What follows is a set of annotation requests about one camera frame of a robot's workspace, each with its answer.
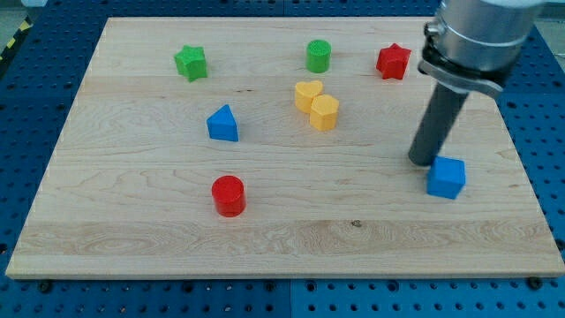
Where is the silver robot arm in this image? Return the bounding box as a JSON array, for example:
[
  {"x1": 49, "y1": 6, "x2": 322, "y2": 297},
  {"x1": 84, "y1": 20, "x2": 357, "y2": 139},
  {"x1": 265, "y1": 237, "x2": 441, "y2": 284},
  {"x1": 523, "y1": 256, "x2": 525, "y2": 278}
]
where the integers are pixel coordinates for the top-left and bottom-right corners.
[{"x1": 418, "y1": 0, "x2": 546, "y2": 98}]

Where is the blue cube block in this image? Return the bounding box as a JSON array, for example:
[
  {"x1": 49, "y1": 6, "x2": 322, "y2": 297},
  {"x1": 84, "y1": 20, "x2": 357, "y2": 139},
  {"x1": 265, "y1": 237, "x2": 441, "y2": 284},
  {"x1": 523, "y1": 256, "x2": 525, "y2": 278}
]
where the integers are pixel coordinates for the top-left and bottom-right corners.
[{"x1": 426, "y1": 156, "x2": 466, "y2": 200}]

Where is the red cylinder block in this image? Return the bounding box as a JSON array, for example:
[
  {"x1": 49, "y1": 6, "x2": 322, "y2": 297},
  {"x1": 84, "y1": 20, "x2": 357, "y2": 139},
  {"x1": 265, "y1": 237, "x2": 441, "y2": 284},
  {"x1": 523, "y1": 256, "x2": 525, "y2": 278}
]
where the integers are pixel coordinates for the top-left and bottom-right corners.
[{"x1": 211, "y1": 175, "x2": 246, "y2": 217}]

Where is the yellow pentagon block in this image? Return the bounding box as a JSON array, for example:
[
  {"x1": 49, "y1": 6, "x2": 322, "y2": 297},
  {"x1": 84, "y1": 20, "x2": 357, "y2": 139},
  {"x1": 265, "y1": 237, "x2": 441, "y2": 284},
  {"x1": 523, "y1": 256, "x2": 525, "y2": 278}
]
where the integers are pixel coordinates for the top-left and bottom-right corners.
[{"x1": 309, "y1": 95, "x2": 340, "y2": 132}]

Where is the blue triangle block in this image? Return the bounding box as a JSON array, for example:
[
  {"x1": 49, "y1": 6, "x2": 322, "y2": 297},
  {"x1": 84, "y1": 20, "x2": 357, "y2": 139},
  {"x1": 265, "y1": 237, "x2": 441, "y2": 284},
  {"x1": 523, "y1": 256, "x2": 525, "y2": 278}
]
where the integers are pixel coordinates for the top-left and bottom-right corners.
[{"x1": 207, "y1": 104, "x2": 239, "y2": 142}]

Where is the yellow heart block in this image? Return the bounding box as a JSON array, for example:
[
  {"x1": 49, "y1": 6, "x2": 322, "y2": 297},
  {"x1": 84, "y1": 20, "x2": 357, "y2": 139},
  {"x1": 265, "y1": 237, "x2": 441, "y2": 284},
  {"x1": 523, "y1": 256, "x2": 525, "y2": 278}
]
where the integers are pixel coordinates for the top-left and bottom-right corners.
[{"x1": 294, "y1": 80, "x2": 324, "y2": 113}]

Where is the light wooden board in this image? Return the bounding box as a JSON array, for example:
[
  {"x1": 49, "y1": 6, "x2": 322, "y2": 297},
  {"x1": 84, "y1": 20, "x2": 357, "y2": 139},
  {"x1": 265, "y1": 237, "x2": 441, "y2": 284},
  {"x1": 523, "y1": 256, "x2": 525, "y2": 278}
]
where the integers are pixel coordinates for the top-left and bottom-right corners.
[{"x1": 6, "y1": 18, "x2": 564, "y2": 279}]

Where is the green cylinder block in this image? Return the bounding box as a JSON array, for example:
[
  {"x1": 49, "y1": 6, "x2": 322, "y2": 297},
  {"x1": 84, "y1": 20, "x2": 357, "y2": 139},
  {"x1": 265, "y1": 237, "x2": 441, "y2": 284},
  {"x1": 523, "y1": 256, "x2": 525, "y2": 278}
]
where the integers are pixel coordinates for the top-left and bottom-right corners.
[{"x1": 305, "y1": 39, "x2": 332, "y2": 73}]

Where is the green star block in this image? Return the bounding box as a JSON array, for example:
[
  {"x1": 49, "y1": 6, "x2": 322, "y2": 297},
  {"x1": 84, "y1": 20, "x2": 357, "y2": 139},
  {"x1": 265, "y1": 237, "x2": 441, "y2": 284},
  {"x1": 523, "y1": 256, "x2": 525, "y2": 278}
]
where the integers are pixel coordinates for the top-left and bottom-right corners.
[{"x1": 174, "y1": 45, "x2": 207, "y2": 82}]

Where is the red star block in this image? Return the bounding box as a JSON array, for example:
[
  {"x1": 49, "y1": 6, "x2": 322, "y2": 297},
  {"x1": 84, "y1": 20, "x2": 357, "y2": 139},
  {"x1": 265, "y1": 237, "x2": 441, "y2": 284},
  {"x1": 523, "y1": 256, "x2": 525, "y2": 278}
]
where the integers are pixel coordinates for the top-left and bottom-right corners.
[{"x1": 375, "y1": 43, "x2": 411, "y2": 80}]

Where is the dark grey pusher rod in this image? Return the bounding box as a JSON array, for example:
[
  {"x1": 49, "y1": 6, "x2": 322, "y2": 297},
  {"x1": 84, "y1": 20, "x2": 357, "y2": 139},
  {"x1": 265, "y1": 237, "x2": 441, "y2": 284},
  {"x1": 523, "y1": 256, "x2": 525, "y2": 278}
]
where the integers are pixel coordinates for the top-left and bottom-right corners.
[{"x1": 408, "y1": 83, "x2": 469, "y2": 166}]

